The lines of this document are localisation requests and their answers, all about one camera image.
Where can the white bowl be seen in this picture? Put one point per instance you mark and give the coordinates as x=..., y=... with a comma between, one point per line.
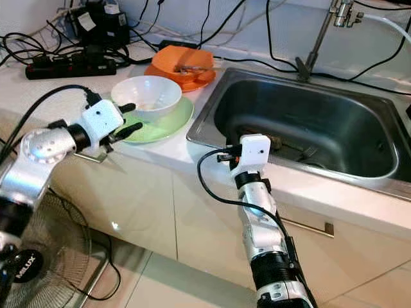
x=151, y=95

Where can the green plate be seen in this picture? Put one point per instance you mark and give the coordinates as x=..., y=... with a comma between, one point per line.
x=170, y=125

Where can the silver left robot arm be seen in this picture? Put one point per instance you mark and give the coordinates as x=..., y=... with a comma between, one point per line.
x=45, y=151

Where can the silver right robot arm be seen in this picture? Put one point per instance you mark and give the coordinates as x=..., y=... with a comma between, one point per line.
x=263, y=231

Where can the stainless steel kitchen sink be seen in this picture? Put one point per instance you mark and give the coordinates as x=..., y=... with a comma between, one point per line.
x=327, y=115

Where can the orange plastic plate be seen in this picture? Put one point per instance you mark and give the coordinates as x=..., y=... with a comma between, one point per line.
x=199, y=83

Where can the orange plastic bowl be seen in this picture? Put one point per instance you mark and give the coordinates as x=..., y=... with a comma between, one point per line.
x=167, y=58

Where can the cream cabinet door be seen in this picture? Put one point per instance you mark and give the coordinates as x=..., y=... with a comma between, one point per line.
x=141, y=205
x=205, y=231

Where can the black power strip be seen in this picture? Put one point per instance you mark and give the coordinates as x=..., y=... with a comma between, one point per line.
x=67, y=68

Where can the metal utensil in orange bowl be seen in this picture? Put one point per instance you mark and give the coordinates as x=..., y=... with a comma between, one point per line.
x=192, y=67

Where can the small flat black power brick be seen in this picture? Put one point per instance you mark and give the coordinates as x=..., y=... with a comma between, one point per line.
x=174, y=45

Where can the black box with white label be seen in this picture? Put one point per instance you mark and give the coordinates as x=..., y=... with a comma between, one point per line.
x=99, y=29

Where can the metal fan stand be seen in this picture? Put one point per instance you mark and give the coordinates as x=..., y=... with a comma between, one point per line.
x=99, y=269

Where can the grey metal sink faucet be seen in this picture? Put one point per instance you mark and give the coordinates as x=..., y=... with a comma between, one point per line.
x=318, y=38

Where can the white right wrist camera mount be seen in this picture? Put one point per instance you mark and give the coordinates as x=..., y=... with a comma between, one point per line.
x=253, y=154

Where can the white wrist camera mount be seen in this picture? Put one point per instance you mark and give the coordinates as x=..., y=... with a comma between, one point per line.
x=103, y=119
x=253, y=154

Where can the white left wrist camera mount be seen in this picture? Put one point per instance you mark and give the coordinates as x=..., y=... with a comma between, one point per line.
x=103, y=119

